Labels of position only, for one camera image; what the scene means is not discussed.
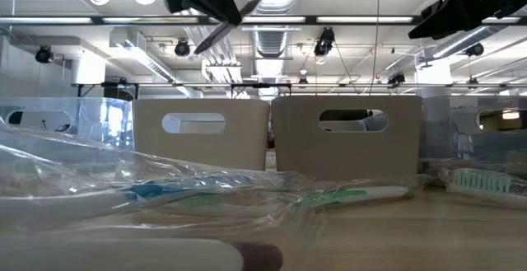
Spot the thin hanging cable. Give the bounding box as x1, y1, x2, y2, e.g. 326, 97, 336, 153
372, 0, 380, 96

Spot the white plastic bin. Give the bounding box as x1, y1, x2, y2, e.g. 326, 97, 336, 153
131, 97, 272, 171

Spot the blue white wrapped toothbrush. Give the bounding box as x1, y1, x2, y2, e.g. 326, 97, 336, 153
0, 171, 264, 233

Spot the dark translucent plastic bin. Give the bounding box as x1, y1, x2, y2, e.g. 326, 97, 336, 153
419, 96, 527, 169

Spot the black ceiling light rail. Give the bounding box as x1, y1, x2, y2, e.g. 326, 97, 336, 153
0, 14, 527, 26

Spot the white rectangular air duct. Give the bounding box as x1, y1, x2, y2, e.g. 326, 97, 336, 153
109, 30, 178, 83

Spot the silver round duct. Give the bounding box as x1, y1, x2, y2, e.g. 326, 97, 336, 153
430, 26, 507, 60

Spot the silver ribbed ventilation duct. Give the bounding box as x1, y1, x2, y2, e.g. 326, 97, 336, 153
245, 0, 302, 60

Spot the grey plastic bin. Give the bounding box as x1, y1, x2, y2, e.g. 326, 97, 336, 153
270, 95, 424, 181

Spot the clear plastic bin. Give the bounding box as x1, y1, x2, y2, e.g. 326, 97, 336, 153
0, 96, 135, 151

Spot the black background frame bar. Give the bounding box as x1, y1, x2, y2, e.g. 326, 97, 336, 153
70, 82, 527, 90

